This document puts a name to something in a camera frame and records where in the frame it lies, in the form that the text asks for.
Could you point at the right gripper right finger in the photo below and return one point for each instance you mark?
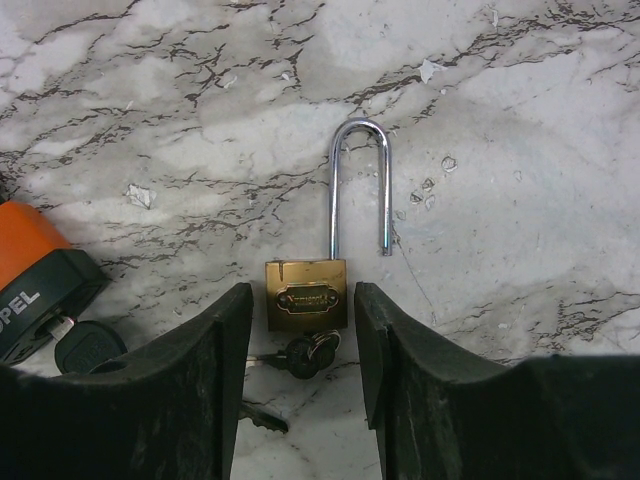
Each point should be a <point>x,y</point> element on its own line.
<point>442,412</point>

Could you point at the orange black padlock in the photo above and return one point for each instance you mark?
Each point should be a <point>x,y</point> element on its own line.
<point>42,275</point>

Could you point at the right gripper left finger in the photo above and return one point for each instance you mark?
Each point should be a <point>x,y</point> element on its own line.
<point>167,410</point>

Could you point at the keys of brass padlock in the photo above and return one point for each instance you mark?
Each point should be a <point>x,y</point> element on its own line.
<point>303,358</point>

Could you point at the black keys of orange padlock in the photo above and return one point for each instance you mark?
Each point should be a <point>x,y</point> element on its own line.
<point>82,346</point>

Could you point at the brass padlock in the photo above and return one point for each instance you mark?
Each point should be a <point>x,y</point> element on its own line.
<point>311,295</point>

